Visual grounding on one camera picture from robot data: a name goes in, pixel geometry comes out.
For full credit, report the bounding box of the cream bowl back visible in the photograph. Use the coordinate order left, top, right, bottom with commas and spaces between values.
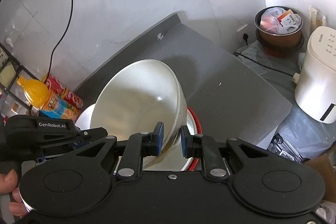
90, 59, 187, 157

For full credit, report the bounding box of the small white bakery plate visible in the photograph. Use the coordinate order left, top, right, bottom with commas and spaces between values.
75, 104, 95, 130

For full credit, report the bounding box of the red snack packet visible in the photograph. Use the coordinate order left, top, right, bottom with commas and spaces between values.
42, 75, 84, 110

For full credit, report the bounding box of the cream bowl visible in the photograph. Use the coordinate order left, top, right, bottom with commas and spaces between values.
142, 110, 198, 172
90, 59, 187, 157

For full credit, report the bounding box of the black power cable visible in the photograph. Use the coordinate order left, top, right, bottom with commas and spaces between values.
43, 0, 75, 83

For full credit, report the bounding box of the cream bowl front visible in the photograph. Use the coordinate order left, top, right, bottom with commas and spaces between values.
142, 110, 198, 172

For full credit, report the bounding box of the pot with packets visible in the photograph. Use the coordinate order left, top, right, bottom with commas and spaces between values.
255, 6, 305, 57

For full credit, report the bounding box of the cardboard box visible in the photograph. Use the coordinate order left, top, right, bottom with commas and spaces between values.
305, 153, 336, 203

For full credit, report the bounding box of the black spice rack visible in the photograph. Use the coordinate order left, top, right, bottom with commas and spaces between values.
1, 44, 38, 118

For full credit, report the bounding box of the person's left hand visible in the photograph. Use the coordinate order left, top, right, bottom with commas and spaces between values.
0, 169, 28, 218

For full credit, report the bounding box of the white air fryer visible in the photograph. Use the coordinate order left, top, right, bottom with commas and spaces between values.
293, 26, 335, 124

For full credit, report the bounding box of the orange juice bottle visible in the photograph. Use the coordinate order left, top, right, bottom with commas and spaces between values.
17, 76, 80, 123

